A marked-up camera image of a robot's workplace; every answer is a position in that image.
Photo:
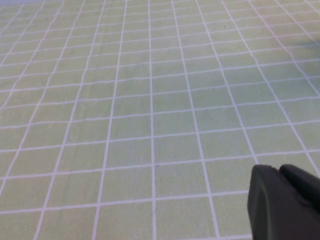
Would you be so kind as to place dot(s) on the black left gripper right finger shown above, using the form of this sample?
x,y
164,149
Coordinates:
x,y
300,182

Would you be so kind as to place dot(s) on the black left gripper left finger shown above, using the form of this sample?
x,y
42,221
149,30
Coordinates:
x,y
270,207

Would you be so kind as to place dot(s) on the green white-grid tablecloth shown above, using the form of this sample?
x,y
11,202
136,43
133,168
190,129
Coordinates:
x,y
140,105

